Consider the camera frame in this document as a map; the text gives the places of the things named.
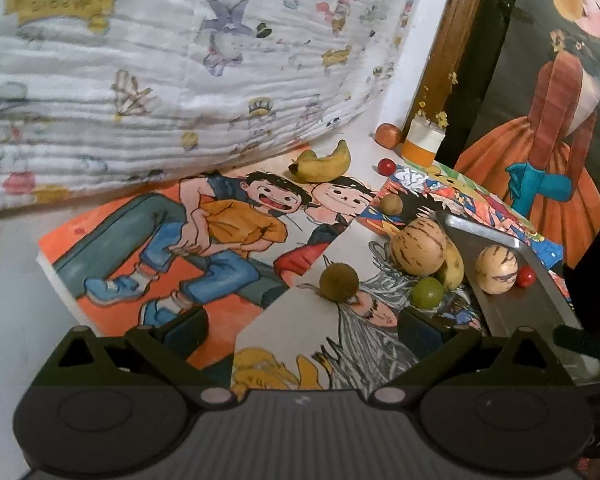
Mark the white and orange cup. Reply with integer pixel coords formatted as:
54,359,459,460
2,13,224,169
401,114,446,167

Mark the large striped pepino melon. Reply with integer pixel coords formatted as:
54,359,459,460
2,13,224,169
391,217,448,277

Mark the grey haired figure drawing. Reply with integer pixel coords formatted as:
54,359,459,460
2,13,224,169
230,239,487,392

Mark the green round fruit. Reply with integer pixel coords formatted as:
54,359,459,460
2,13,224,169
412,277,445,309

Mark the orange dress woman poster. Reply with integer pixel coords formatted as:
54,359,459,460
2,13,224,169
452,0,600,271

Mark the orange cartoon boys painting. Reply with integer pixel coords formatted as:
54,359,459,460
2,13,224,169
36,147,381,378

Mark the yellow dried flower sprig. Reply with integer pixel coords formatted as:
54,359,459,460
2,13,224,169
417,71,460,128

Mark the small striped pepino melon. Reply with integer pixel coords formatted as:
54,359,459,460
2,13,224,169
475,244,520,295

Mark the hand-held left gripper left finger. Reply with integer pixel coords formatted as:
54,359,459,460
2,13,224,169
32,304,237,409

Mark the metal tray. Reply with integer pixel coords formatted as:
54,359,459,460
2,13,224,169
436,210,588,341

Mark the brown wooden frame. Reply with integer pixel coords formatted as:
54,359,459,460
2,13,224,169
402,0,494,161

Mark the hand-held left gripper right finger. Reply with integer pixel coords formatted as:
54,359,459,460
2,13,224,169
370,307,577,408

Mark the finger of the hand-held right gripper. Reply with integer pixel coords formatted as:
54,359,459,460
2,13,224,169
553,324,600,361

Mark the brown round fruit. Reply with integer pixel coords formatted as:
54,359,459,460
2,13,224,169
319,262,360,303

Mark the colourful comic painting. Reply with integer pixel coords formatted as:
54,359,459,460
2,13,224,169
357,160,576,311

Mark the white printed blanket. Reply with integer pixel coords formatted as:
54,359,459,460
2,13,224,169
0,0,423,217

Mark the yellow banana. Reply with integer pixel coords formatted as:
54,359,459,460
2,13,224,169
287,139,352,184

